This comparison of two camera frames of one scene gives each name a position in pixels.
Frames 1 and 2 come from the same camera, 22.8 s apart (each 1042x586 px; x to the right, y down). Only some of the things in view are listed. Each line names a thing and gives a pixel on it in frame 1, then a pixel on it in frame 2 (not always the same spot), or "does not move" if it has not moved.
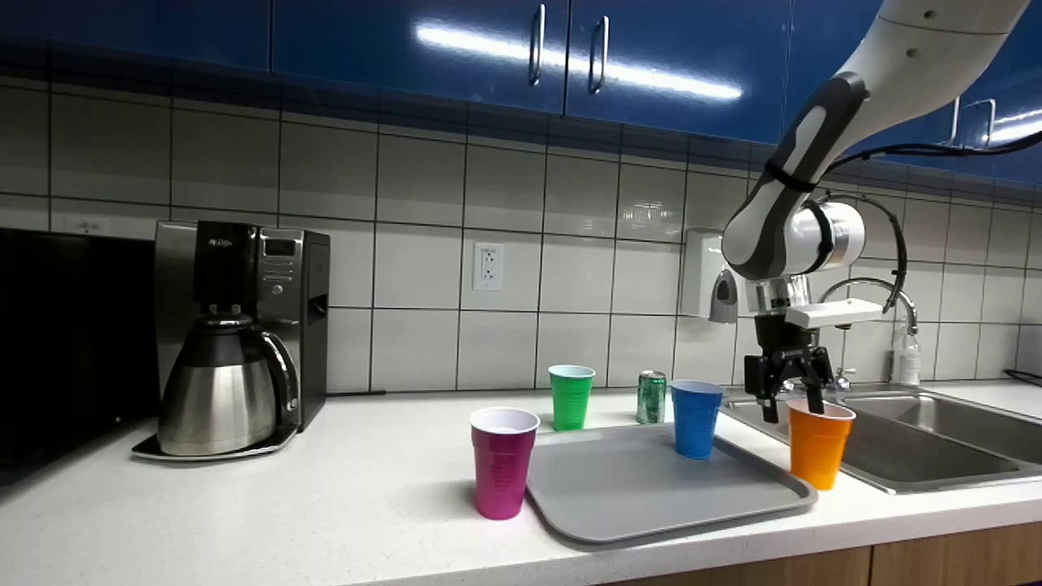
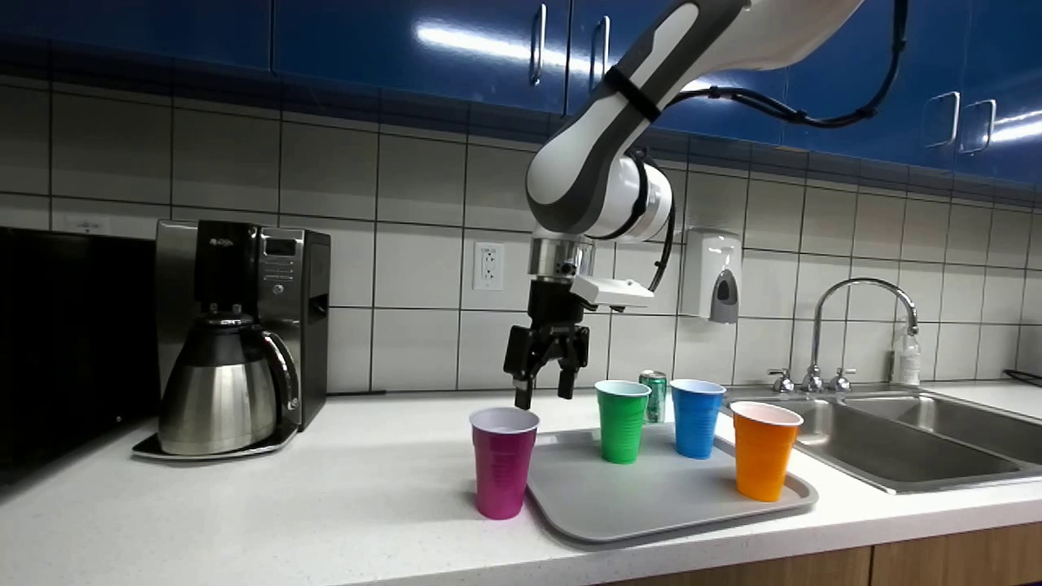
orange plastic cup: x=820 y=444 → x=766 y=441
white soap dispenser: x=715 y=287 does not move
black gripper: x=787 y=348 → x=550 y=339
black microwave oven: x=79 y=344 does not move
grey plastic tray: x=602 y=485 does not move
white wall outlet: x=490 y=266 does not move
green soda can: x=652 y=395 does not move
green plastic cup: x=573 y=395 → x=624 y=406
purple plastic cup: x=504 y=448 does not move
